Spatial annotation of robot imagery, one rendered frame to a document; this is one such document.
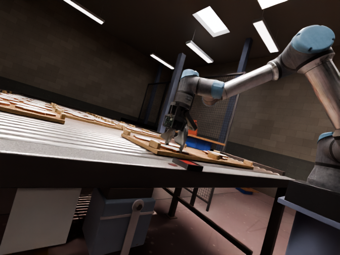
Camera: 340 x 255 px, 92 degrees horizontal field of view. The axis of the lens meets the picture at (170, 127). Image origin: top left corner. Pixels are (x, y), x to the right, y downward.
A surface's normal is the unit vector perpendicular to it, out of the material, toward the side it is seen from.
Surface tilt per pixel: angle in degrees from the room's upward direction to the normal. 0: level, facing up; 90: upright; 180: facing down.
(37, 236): 90
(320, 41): 81
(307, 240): 90
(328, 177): 73
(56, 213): 90
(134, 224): 90
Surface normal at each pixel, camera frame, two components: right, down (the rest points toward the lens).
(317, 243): -0.67, -0.21
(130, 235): 0.60, 0.15
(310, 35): -0.26, -0.26
